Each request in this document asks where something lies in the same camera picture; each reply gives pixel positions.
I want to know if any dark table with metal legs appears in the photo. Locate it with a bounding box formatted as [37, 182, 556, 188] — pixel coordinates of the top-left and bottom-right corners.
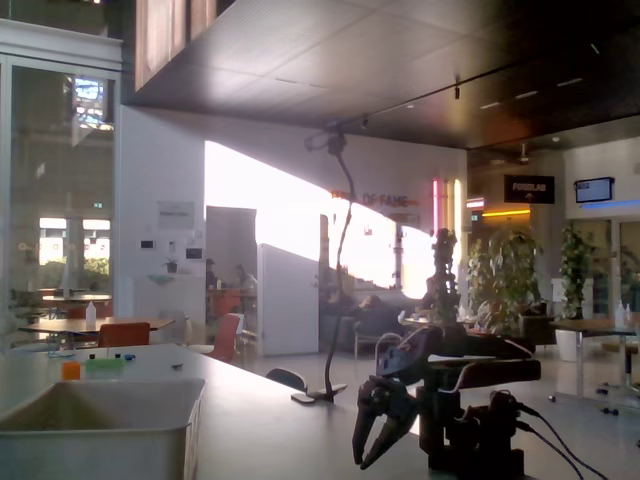
[548, 318, 640, 416]

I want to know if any black USB cable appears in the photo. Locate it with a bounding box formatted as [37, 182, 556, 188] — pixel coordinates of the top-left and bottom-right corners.
[514, 402, 610, 480]

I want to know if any tall plant in white pot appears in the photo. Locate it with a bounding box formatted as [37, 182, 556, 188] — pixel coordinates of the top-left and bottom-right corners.
[554, 227, 595, 363]

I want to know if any large leafy indoor plant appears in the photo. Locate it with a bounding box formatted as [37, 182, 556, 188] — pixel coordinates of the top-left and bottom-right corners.
[466, 227, 545, 337]

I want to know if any dark sofa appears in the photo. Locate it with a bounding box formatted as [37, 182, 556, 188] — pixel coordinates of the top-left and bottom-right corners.
[319, 294, 417, 352]

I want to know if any black gooseneck clamp holder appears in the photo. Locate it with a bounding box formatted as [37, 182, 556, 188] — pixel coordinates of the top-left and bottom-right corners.
[291, 127, 369, 405]

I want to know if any green block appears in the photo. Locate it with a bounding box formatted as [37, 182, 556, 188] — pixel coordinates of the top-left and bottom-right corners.
[84, 357, 127, 378]

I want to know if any wall monitor screen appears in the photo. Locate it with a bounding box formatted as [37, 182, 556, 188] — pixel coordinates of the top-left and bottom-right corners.
[573, 176, 616, 205]

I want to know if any white neon tube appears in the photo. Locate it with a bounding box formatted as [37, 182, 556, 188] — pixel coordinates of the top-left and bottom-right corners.
[451, 179, 463, 242]

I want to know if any red chair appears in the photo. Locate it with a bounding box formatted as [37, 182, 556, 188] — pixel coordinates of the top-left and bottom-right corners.
[206, 313, 243, 364]

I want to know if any seated person in light top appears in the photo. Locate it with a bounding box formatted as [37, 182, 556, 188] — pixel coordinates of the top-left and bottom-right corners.
[234, 264, 258, 294]

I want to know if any wooden cafe table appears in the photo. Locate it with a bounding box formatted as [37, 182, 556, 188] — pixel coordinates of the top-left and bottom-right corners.
[41, 293, 113, 307]
[18, 316, 176, 351]

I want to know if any white partition panel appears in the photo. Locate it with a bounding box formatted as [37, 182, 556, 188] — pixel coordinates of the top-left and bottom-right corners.
[256, 243, 321, 357]

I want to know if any person lounging on sofa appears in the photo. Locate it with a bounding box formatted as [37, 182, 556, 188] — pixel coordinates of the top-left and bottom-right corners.
[348, 293, 397, 327]

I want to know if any white plastic bin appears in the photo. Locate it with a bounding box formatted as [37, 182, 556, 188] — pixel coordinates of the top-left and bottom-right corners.
[0, 378, 207, 480]

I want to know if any tall dark plant column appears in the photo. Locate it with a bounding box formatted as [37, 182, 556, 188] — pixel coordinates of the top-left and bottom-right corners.
[431, 227, 460, 327]

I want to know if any orange chair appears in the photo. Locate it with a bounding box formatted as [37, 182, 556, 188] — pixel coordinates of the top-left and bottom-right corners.
[97, 322, 152, 349]

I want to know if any dark teal perforated chair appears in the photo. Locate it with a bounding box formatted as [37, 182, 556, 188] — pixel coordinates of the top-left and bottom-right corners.
[265, 368, 307, 393]

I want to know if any black foodlab sign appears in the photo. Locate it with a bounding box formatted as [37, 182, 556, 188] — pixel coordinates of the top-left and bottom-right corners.
[503, 174, 557, 205]

